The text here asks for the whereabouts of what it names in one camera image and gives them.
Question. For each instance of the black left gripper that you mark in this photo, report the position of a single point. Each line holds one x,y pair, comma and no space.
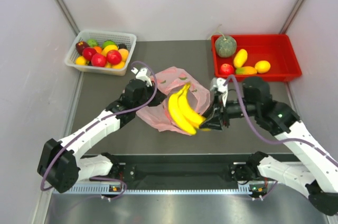
159,98

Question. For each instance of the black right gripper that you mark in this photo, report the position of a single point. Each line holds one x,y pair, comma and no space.
214,117

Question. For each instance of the yellow banana bunch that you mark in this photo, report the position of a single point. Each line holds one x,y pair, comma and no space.
182,112

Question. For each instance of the pink translucent plastic bag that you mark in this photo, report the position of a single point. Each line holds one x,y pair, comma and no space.
168,82

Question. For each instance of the green netted melon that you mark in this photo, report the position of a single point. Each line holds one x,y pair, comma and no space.
225,45

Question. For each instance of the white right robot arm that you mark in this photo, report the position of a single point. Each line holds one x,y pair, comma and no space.
275,123

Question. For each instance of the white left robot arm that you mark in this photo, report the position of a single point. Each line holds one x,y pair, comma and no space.
62,163

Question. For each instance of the yellow fruit front in basket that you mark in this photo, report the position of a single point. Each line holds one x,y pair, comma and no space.
118,66

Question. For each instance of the dark fruit back in basket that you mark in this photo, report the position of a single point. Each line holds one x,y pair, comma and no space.
122,46

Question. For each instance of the dark red fruit in basket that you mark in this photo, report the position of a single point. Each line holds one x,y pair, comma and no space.
80,46

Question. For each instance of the orange peach in basket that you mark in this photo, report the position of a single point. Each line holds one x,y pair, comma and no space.
124,54

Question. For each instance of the red apple right in basket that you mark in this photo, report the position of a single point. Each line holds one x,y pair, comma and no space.
114,57

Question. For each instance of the red apple in basket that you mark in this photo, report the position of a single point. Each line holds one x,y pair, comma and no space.
98,60
88,53
114,57

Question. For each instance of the red apple middle in basket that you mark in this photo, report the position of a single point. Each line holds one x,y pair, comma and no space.
98,60

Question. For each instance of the red apple in tray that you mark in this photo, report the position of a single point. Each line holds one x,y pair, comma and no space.
226,69

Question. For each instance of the white perforated plastic basket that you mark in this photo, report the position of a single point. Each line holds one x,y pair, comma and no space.
101,52

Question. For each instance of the yellow banana in basket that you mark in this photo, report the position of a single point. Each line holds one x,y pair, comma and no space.
109,48

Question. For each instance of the green apple in basket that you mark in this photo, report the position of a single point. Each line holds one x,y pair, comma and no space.
107,43

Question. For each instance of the small orange in basket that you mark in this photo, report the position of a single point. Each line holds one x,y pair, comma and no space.
98,49

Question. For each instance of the orange green mango in tray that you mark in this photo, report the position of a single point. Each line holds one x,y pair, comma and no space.
247,70

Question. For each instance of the red apple left in basket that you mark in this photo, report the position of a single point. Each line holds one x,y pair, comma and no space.
88,53

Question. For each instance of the yellow lemon in basket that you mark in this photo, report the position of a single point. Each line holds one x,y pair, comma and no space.
81,61

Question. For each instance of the green lime in basket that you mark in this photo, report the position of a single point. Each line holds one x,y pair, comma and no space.
92,42

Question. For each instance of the yellow mango in tray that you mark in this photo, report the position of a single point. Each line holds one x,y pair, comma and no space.
240,58

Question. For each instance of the yellow lemon in tray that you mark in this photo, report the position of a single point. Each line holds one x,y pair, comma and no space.
262,66

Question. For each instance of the red plastic tray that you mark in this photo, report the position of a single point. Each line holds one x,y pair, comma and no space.
274,48

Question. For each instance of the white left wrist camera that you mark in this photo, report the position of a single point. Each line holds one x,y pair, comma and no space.
143,74

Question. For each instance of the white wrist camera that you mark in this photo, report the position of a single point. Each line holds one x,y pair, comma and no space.
219,91
143,74

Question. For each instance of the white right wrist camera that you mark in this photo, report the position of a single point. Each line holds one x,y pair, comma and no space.
219,91

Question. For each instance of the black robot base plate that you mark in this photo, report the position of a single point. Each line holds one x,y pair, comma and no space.
227,168

